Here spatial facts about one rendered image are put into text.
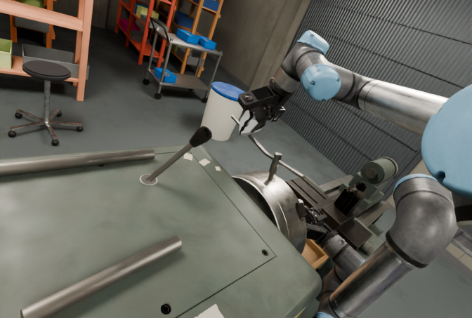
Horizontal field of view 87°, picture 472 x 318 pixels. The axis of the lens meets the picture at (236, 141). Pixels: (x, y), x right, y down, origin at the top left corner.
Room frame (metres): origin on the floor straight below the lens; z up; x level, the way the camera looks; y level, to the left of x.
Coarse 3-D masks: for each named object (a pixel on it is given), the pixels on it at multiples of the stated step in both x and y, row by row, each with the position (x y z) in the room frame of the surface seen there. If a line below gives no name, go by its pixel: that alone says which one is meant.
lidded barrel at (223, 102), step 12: (216, 84) 3.27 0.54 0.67; (228, 84) 3.51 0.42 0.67; (216, 96) 3.05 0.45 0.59; (228, 96) 3.03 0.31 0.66; (216, 108) 3.04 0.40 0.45; (228, 108) 3.04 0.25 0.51; (240, 108) 3.15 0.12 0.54; (204, 120) 3.13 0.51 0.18; (216, 120) 3.05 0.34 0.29; (228, 120) 3.08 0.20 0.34; (216, 132) 3.06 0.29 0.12; (228, 132) 3.16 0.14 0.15
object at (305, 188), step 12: (288, 180) 1.14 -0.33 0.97; (300, 180) 1.19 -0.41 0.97; (300, 192) 1.08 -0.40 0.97; (312, 192) 1.13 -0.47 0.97; (312, 204) 1.02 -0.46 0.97; (324, 204) 1.07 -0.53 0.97; (348, 228) 0.96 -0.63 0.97; (360, 228) 1.00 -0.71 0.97; (348, 240) 0.88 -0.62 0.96; (360, 240) 0.91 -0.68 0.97
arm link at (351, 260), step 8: (344, 248) 0.63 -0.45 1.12; (352, 248) 0.65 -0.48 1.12; (336, 256) 0.62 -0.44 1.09; (344, 256) 0.61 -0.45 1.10; (352, 256) 0.61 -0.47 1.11; (360, 256) 0.63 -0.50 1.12; (336, 264) 0.62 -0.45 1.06; (344, 264) 0.60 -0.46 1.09; (352, 264) 0.60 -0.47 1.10; (360, 264) 0.59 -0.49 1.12; (336, 272) 0.60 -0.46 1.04; (344, 272) 0.59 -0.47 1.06; (352, 272) 0.58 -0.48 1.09; (344, 280) 0.58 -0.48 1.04
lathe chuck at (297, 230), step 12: (264, 180) 0.62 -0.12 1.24; (276, 180) 0.65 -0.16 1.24; (276, 192) 0.59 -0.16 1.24; (288, 192) 0.62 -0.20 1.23; (288, 204) 0.57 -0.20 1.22; (288, 216) 0.54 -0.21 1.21; (288, 228) 0.52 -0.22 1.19; (300, 228) 0.55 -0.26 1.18; (300, 240) 0.54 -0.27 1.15; (300, 252) 0.54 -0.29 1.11
